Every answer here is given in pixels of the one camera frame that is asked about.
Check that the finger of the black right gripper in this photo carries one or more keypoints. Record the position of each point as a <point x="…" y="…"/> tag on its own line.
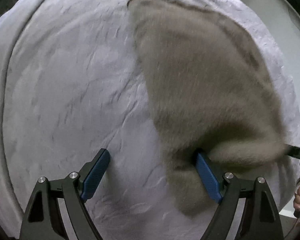
<point x="293" y="151"/>

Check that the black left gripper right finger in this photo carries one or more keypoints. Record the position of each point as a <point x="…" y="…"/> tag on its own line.
<point x="260" y="218"/>

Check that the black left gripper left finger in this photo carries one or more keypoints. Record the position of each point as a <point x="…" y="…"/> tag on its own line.
<point x="43" y="219"/>

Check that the olive green knit sweater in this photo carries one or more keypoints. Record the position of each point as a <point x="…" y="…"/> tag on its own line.
<point x="209" y="92"/>

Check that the lavender plush blanket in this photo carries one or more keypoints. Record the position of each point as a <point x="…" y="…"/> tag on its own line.
<point x="35" y="53"/>

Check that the lavender embossed bedspread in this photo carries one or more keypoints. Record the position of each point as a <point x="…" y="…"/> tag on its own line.
<point x="109" y="108"/>

